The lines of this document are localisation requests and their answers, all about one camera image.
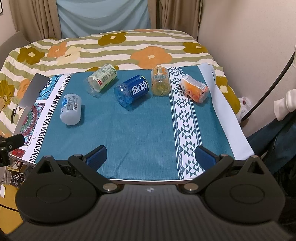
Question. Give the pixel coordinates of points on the black pen on bed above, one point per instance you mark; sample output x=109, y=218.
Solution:
x=13, y=115

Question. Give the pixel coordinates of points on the beige right curtain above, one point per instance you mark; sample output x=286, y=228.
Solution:
x=181, y=15

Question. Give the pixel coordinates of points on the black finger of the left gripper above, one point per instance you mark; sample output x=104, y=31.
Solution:
x=7, y=145

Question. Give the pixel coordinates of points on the grey upholstered headboard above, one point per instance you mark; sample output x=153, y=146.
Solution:
x=17, y=40

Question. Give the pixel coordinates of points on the beige curtain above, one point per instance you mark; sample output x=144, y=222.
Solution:
x=36, y=19
x=181, y=15

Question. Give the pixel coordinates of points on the framed landscape picture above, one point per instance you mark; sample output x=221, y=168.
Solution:
x=1, y=7

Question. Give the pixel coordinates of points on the grey apple laptop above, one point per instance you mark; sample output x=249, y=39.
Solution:
x=29, y=98

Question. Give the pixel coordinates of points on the dark blue jeans leg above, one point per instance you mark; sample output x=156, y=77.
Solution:
x=276, y=142

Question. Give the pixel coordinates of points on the white translucent plastic cup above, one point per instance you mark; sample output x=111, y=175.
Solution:
x=71, y=109

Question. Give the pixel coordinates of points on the floral striped bed quilt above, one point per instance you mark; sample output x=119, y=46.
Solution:
x=134, y=49

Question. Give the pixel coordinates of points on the light blue window cloth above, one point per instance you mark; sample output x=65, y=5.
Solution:
x=84, y=18

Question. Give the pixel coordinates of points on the white plastic bag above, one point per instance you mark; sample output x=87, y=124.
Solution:
x=245, y=106

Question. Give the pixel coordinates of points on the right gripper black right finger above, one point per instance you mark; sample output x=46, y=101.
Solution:
x=213, y=165

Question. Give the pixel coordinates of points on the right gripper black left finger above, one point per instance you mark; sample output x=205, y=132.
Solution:
x=87, y=165

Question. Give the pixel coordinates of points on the beige left curtain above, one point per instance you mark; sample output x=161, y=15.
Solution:
x=36, y=19

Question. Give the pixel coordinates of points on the teal patterned table cloth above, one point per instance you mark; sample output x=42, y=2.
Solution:
x=154, y=139

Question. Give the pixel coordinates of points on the blue plastic cup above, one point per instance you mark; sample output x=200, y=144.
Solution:
x=131, y=90

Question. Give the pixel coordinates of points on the white cloth sleeve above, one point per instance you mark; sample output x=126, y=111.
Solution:
x=286, y=105

